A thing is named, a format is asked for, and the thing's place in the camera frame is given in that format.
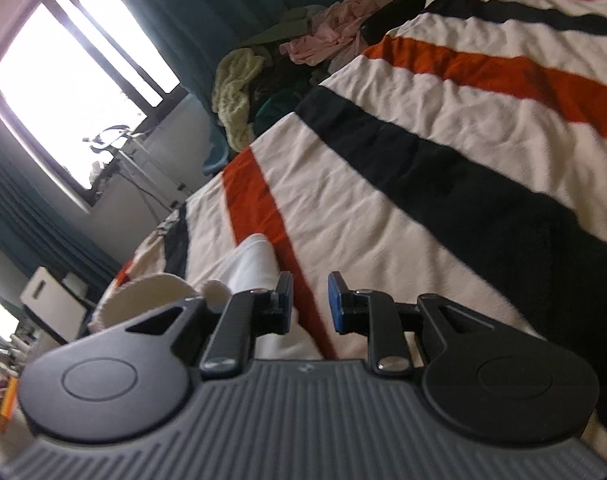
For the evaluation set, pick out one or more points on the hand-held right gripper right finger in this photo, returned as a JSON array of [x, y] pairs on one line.
[[335, 305]]

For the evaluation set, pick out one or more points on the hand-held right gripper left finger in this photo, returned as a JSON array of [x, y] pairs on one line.
[[285, 305]]

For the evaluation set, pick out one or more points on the white sweatpants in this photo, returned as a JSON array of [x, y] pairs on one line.
[[253, 265]]

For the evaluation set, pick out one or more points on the striped orange black white blanket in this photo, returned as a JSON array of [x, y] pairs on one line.
[[433, 150]]

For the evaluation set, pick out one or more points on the dark green garment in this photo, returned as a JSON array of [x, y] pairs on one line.
[[272, 110]]

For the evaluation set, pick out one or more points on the white garment steamer stand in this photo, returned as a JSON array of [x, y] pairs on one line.
[[133, 155]]

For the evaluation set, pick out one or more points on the white chair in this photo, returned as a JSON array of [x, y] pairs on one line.
[[50, 300]]

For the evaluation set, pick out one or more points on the blue curtain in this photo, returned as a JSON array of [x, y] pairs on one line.
[[233, 5], [28, 220]]

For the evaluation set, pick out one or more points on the pink garment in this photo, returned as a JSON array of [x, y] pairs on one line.
[[333, 30]]

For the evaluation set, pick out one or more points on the olive green garment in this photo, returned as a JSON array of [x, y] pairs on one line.
[[288, 22]]

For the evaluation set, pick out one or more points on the white dressing table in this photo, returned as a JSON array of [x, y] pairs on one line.
[[3, 360]]

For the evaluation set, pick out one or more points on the orange box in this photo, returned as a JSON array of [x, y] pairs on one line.
[[9, 399]]

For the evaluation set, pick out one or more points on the dark framed window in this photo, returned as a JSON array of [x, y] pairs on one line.
[[73, 75]]

